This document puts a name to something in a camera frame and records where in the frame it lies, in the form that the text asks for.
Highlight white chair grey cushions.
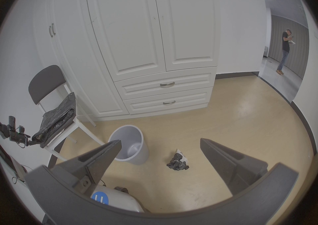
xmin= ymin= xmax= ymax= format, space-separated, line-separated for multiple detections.
xmin=28 ymin=65 xmax=106 ymax=162

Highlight white wardrobe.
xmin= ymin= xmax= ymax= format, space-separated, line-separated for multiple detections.
xmin=33 ymin=0 xmax=221 ymax=121

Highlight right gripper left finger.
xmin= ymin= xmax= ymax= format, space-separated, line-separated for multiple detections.
xmin=53 ymin=140 xmax=122 ymax=197

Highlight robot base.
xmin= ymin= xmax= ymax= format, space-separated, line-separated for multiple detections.
xmin=91 ymin=184 xmax=151 ymax=213

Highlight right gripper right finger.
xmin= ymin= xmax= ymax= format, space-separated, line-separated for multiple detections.
xmin=200 ymin=138 xmax=269 ymax=197

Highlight person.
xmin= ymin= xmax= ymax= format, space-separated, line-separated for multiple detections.
xmin=276 ymin=29 xmax=296 ymax=75

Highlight black plastic bag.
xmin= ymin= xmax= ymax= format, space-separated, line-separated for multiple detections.
xmin=32 ymin=92 xmax=76 ymax=145

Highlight black plastic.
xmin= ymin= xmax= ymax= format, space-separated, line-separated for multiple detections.
xmin=166 ymin=153 xmax=190 ymax=171

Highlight white printed wrapper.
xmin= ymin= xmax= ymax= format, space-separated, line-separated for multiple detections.
xmin=175 ymin=148 xmax=189 ymax=163

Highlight white trash bin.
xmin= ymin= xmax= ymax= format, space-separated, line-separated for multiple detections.
xmin=107 ymin=125 xmax=149 ymax=165

